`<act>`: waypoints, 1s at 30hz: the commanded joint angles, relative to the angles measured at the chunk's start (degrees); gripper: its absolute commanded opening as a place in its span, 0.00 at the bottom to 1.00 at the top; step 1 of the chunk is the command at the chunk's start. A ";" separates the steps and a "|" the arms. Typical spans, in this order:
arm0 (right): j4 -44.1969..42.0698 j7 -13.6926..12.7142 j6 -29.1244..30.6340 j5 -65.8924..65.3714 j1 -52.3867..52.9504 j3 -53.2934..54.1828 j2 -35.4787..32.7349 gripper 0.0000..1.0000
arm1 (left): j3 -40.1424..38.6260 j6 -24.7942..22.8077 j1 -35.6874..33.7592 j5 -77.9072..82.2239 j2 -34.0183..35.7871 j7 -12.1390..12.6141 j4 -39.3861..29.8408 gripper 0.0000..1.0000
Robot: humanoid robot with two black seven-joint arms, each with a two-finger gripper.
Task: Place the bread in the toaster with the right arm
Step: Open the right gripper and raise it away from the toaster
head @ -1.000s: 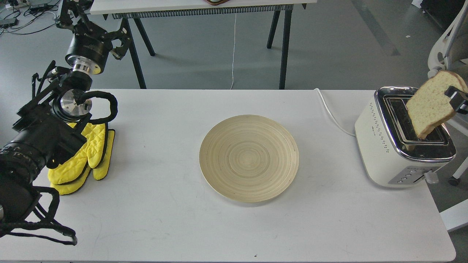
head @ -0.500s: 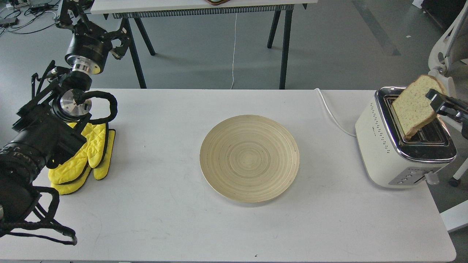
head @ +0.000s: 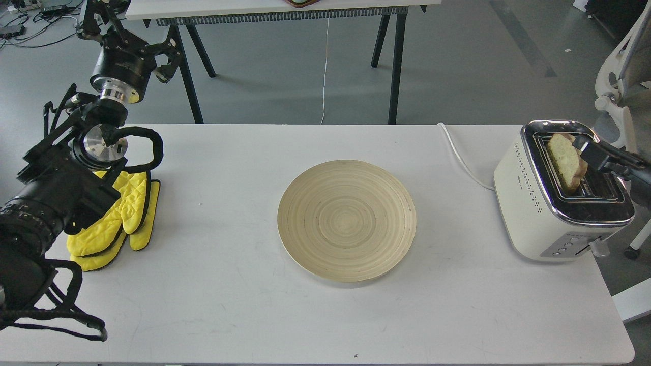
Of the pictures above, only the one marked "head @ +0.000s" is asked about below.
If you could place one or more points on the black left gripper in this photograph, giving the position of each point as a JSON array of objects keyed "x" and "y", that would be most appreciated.
[{"x": 126, "y": 62}]

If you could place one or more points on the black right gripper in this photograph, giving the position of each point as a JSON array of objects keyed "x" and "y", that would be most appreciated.
[{"x": 605, "y": 158}]

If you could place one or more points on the slice of brown bread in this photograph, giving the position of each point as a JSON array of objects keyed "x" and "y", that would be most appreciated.
[{"x": 569, "y": 166}]

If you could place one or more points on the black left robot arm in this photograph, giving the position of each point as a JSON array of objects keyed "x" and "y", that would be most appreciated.
[{"x": 69, "y": 175}]

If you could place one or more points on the cream chrome toaster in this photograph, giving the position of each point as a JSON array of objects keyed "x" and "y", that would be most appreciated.
[{"x": 543, "y": 222}]

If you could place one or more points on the white background table black legs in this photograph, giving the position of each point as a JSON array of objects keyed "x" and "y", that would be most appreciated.
[{"x": 178, "y": 13}]

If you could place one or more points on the yellow oven mitt upper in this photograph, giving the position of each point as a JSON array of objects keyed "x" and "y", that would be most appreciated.
[{"x": 124, "y": 217}]

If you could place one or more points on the yellow oven mitt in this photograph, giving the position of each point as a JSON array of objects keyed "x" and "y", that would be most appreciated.
[
  {"x": 137, "y": 241},
  {"x": 124, "y": 217}
]

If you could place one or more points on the yellow oven mitt lower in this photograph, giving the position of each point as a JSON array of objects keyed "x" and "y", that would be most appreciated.
[{"x": 137, "y": 241}]

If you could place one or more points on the round bamboo plate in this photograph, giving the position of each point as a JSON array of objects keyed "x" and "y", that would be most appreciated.
[{"x": 347, "y": 221}]

